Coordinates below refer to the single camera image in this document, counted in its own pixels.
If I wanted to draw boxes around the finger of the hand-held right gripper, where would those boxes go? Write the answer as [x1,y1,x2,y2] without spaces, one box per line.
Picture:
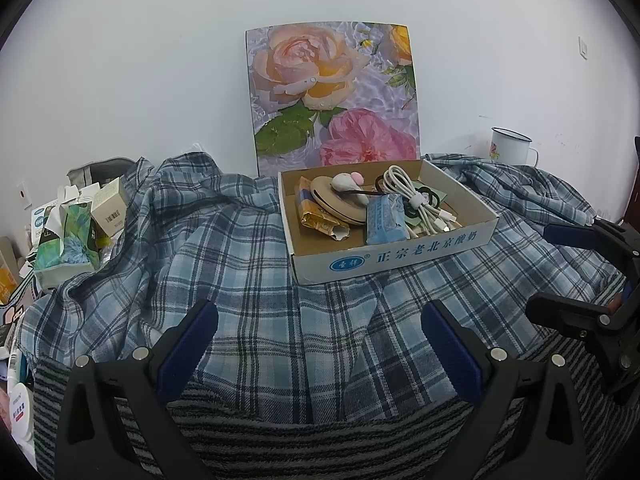
[526,291,632,347]
[543,217,640,286]

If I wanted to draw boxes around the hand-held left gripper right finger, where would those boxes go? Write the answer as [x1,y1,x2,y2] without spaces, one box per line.
[421,299,588,480]

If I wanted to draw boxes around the light blue tissue pack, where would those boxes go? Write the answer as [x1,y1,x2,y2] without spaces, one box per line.
[366,194,411,247]

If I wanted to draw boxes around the white enamel mug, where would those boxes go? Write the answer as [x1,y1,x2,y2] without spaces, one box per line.
[487,126,541,167]

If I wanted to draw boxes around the green tissue box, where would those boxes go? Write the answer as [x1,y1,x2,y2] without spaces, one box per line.
[32,199,103,291]

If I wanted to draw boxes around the black hair tie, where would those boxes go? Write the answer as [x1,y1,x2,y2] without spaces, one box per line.
[350,175,445,218]

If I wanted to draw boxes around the small cream carton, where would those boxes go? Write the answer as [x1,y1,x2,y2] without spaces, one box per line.
[90,177,130,238]

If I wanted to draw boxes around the grey striped blanket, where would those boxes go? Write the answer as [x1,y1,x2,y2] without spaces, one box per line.
[30,330,636,480]

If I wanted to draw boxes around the blue plaid shirt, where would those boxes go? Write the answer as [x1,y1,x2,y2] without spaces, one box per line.
[15,152,626,421]

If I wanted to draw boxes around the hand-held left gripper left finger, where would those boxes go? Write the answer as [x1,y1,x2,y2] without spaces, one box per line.
[52,299,220,480]

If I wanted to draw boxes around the white cardboard box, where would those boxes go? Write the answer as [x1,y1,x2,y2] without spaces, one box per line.
[277,159,500,286]

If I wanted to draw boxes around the white charging cable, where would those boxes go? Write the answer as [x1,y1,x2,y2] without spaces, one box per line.
[382,164,463,236]

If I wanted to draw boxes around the cartoon printed bag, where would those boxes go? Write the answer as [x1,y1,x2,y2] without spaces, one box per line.
[0,285,38,331]

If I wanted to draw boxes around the white pink plush toy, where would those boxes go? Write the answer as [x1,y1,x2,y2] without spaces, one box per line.
[332,171,365,195]

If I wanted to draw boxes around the white round jar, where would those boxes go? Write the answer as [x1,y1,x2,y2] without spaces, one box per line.
[7,381,36,445]

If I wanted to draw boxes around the grey fabric bag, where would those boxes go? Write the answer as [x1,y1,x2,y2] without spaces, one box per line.
[66,156,151,191]

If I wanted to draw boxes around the white blue carton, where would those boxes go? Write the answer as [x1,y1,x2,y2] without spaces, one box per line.
[30,201,63,241]

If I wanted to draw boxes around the floral rose picture board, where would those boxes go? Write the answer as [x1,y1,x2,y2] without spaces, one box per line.
[245,22,421,177]

